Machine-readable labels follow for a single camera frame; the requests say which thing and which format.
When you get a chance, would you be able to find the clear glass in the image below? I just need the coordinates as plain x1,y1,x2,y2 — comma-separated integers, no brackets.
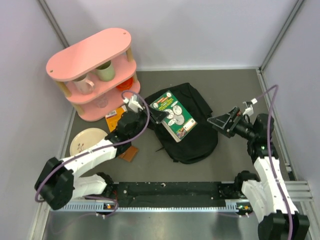
94,95,108,108

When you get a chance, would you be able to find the pink cream plate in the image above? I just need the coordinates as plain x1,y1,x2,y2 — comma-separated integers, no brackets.
69,127,107,156

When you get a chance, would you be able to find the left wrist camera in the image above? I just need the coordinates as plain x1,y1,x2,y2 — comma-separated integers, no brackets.
123,95,144,113

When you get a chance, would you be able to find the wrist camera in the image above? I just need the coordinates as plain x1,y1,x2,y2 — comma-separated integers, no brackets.
123,95,144,113
242,98,258,117

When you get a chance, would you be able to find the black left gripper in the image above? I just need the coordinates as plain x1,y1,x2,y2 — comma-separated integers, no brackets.
128,103,169,140

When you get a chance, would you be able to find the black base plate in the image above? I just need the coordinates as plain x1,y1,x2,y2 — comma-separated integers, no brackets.
84,181,265,203

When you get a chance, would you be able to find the green puzzle book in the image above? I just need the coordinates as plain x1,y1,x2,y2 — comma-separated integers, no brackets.
150,90,198,143

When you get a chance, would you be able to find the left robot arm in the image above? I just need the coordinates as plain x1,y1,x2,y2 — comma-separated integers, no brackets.
34,107,168,210

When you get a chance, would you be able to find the green mug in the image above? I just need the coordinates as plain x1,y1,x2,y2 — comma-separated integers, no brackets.
95,60,116,82

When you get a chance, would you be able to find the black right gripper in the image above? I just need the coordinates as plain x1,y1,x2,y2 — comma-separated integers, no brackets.
207,106,257,141

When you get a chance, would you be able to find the brown leather wallet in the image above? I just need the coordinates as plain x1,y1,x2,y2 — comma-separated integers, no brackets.
118,146,139,163

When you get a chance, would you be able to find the black student backpack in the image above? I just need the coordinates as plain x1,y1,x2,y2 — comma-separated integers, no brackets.
145,83,218,165

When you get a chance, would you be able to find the pink mug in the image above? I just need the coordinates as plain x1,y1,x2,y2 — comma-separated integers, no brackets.
72,74,95,95

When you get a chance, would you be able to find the orange bowl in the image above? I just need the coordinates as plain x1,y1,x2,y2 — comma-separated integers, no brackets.
116,77,134,92

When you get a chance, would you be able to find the orange paperback book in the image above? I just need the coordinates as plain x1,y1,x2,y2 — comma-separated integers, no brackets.
105,105,127,132

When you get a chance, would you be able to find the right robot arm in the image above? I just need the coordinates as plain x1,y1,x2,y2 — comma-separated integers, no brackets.
207,107,310,240

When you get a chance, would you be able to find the pink three-tier shelf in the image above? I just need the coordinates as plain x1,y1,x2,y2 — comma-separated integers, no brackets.
46,28,141,122

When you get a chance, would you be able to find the slotted cable duct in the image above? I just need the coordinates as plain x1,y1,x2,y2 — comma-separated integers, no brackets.
58,200,253,215

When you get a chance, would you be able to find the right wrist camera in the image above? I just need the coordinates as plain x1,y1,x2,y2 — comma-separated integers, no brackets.
242,98,258,117

